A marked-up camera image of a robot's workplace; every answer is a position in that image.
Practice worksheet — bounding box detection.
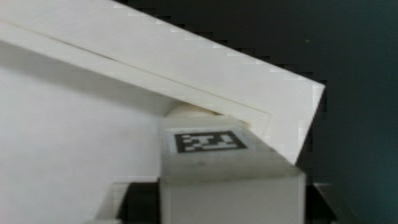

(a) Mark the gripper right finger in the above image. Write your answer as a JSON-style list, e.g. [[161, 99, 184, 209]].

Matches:
[[303, 183, 362, 224]]

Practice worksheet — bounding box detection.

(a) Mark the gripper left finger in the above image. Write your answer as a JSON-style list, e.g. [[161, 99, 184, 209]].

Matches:
[[94, 182, 159, 224]]

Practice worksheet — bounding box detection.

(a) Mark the white square tabletop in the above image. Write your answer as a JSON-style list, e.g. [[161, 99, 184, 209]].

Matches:
[[0, 20, 268, 224]]

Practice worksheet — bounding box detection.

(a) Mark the white L-shaped obstacle fence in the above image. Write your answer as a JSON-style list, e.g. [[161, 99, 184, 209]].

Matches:
[[0, 0, 325, 161]]

